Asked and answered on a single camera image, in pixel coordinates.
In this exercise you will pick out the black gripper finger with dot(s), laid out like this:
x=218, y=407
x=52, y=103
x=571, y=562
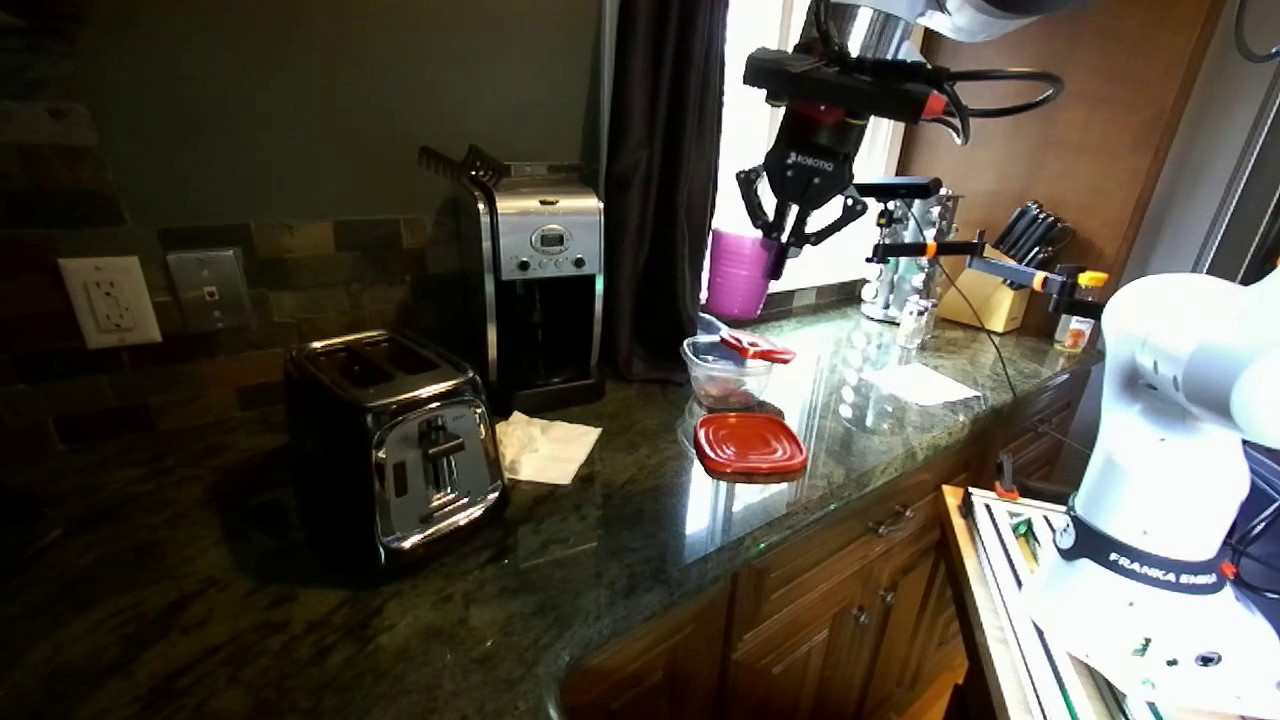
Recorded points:
x=756, y=201
x=839, y=220

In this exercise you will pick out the clear glass jar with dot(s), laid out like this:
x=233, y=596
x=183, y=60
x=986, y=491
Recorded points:
x=896, y=287

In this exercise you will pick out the white robot mounting table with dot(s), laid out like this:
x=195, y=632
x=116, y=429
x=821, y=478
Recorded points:
x=1066, y=652

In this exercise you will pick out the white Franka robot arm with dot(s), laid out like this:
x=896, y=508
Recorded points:
x=1175, y=402

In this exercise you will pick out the tall wooden cabinet panel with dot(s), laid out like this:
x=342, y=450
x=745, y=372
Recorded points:
x=1095, y=187

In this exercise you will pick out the red lid with tab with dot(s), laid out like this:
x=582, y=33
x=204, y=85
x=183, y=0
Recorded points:
x=756, y=350

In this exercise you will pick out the white wall outlet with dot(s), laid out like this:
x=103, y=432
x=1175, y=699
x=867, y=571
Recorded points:
x=108, y=300

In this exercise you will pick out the wooden knife block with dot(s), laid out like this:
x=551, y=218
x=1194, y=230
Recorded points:
x=982, y=300

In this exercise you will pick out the purple plastic cup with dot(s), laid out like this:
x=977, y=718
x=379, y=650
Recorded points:
x=741, y=279

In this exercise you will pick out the bright kitchen window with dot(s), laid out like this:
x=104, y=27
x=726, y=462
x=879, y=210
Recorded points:
x=745, y=144

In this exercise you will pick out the white paper sheet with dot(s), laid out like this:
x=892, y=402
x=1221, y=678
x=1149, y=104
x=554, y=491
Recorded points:
x=923, y=385

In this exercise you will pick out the white paper napkin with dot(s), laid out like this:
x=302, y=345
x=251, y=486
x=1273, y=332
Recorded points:
x=551, y=450

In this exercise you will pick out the dark curtain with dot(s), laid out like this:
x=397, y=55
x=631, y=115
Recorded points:
x=661, y=187

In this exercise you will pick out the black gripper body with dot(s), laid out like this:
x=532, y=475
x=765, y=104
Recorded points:
x=804, y=154

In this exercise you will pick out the silver black coffee maker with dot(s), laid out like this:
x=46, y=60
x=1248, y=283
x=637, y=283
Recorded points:
x=541, y=287

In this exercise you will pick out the grey wall switch plate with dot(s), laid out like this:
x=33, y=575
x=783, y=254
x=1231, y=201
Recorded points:
x=208, y=290

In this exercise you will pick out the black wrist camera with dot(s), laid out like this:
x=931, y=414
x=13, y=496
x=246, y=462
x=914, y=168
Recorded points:
x=840, y=78

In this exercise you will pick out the flat square red lid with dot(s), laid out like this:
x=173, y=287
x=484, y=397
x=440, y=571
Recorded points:
x=750, y=446

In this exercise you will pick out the lower wooden cabinets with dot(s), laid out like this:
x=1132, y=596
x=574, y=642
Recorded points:
x=824, y=626

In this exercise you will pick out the clear plastic food container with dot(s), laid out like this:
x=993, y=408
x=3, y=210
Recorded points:
x=723, y=378

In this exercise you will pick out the black chrome toaster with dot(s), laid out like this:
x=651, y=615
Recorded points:
x=401, y=446

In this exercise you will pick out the yellow capped bottle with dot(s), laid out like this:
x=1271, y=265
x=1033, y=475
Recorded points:
x=1083, y=313

